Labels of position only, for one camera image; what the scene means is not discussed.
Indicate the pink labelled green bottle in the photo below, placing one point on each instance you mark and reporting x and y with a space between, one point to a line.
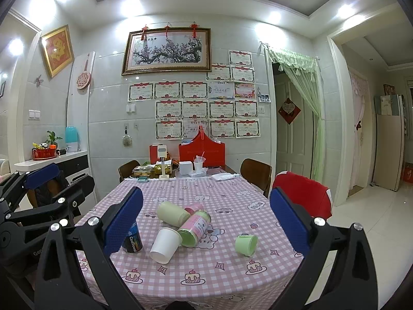
195 227

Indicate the small green potted plant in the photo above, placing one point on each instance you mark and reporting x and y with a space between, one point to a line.
53 137

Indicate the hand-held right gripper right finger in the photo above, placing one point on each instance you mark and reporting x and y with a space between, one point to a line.
290 222

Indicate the white plastic bag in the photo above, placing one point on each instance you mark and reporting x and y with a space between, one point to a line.
226 177

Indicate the red diamond door decoration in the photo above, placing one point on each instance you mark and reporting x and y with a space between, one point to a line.
289 110

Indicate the white refrigerator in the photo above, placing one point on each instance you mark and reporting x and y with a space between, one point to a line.
387 148

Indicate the hanging wall ornament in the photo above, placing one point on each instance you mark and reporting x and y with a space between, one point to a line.
125 140

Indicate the green door curtain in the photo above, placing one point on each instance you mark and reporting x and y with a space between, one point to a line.
314 109

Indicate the framed plum blossom painting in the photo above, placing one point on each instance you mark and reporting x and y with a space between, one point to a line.
167 51

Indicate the small green cup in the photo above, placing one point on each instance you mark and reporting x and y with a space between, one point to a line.
246 244

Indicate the red basket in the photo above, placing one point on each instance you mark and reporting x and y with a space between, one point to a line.
43 154

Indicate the small dark picture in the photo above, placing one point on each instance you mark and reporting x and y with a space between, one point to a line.
388 89

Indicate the white paper cup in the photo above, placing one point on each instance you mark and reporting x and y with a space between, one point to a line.
164 245

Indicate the butterfly wall decoration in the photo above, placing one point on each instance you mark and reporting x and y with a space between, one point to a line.
38 80

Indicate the dark printed can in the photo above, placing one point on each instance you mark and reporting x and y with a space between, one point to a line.
134 242

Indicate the red covered chair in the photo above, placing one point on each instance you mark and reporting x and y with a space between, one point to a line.
306 197

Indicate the white phone stand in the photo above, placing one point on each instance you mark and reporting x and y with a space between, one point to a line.
163 152

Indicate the white sideboard cabinet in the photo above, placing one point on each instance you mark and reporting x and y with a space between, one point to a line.
74 164

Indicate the round pink wall ornament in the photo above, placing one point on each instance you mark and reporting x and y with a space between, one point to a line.
84 80

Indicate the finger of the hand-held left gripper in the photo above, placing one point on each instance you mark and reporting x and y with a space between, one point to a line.
80 189
42 175

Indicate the clear food container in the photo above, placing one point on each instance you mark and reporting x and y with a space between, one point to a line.
142 170

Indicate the brown wooden chair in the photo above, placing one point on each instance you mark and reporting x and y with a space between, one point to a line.
32 198
255 174
128 169

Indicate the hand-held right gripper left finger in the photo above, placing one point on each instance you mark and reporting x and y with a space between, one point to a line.
124 222

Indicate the white square box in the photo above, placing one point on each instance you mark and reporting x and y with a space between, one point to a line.
186 168

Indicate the light blue humidifier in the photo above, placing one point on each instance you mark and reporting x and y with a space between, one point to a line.
72 137

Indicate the group of wall certificates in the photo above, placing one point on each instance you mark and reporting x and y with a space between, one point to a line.
193 108

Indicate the white double light switch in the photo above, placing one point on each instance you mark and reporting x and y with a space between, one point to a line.
34 114

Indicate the pink cup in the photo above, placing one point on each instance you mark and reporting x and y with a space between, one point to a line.
195 207

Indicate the red felt bag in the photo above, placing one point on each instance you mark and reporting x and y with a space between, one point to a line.
206 153

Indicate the white door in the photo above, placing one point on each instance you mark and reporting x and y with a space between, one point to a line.
290 148

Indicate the cream green cup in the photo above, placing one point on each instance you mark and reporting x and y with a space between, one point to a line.
172 214

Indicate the pink checked tablecloth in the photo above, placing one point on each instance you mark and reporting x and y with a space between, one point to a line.
226 271

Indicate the small red box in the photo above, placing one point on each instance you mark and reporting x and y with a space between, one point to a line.
153 153

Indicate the gold framed picture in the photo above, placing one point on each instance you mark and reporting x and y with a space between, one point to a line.
57 51

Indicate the white cup with straws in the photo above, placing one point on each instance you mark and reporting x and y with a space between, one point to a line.
198 166

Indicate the small wall photo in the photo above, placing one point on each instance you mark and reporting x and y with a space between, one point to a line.
264 98

